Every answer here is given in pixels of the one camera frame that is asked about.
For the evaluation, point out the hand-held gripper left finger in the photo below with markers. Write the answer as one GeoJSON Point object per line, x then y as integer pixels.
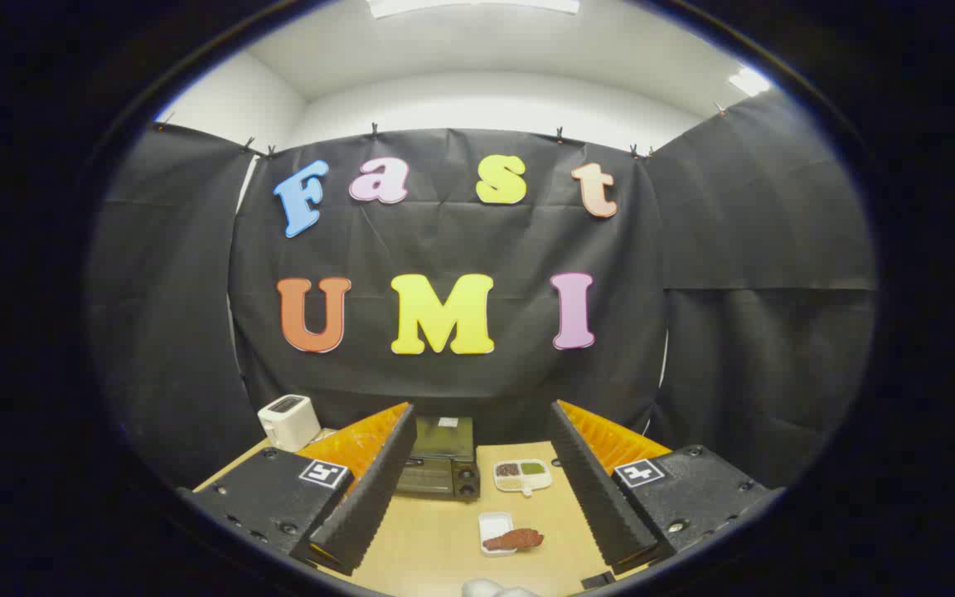
{"type": "Point", "coordinates": [374, 497]}

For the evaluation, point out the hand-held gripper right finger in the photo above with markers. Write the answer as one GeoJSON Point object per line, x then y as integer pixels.
{"type": "Point", "coordinates": [593, 489]}

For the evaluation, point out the black toaster oven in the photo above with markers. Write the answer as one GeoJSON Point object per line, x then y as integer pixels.
{"type": "Point", "coordinates": [443, 439]}

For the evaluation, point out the brown meat patty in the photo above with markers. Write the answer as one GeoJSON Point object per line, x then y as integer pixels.
{"type": "Point", "coordinates": [515, 540]}

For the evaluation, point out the white bread toaster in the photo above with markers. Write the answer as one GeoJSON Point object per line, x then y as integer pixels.
{"type": "Point", "coordinates": [291, 424]}

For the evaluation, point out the white divided spice plate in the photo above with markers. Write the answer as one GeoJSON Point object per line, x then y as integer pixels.
{"type": "Point", "coordinates": [523, 482]}

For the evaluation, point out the white rectangular dish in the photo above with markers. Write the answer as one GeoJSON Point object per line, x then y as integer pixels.
{"type": "Point", "coordinates": [494, 522]}

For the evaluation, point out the small ceiling light panel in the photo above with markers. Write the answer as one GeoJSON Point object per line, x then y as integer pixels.
{"type": "Point", "coordinates": [749, 81]}

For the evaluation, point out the long ceiling light panel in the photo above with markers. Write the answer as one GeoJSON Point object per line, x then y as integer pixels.
{"type": "Point", "coordinates": [469, 7]}

